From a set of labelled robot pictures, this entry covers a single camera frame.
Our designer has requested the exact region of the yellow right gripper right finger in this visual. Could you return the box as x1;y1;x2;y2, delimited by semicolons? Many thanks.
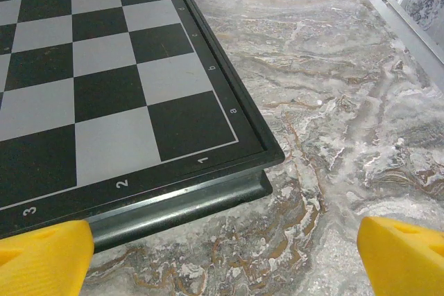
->
357;216;444;296

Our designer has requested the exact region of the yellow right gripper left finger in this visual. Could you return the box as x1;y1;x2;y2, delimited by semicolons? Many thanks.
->
0;220;95;296

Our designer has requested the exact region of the black grey chessboard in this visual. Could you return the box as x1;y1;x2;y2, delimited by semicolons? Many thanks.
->
0;0;286;254

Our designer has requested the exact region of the aluminium side rail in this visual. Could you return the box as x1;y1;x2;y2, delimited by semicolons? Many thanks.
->
353;0;444;67

